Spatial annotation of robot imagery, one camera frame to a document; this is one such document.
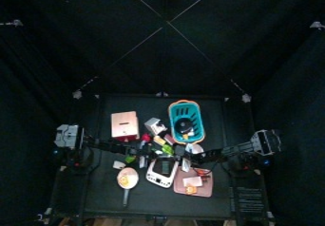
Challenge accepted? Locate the white toy knife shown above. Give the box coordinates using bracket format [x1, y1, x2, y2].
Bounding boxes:
[180, 157, 192, 173]

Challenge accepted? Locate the light green toy vegetable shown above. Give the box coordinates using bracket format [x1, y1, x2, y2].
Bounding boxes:
[161, 143, 175, 156]

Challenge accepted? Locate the yellow toy block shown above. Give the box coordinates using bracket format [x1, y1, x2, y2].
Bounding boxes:
[152, 135, 167, 146]

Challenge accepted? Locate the dark red toy block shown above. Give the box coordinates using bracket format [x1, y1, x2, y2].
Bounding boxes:
[161, 133, 176, 145]

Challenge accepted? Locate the white toy kitchen scale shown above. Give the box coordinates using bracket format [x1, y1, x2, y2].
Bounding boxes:
[144, 157, 180, 189]

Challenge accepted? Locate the teal basket with orange rim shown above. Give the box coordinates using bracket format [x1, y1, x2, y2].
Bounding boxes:
[167, 99, 207, 145]

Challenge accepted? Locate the white grey toy appliance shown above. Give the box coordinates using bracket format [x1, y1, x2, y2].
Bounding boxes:
[143, 117, 168, 136]

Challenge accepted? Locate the black round toy in basket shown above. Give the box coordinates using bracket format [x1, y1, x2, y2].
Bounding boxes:
[175, 119, 195, 135]

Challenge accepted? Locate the pink toy toaster box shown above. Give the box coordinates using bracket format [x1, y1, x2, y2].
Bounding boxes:
[111, 110, 140, 142]

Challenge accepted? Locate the toy frying pan with egg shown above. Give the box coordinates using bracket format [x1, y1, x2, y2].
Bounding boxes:
[115, 166, 139, 208]

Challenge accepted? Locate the pink cutting board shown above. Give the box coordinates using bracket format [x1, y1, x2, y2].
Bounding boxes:
[172, 165, 214, 198]

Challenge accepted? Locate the white warning label sheet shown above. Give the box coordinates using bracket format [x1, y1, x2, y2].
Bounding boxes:
[235, 186, 264, 216]

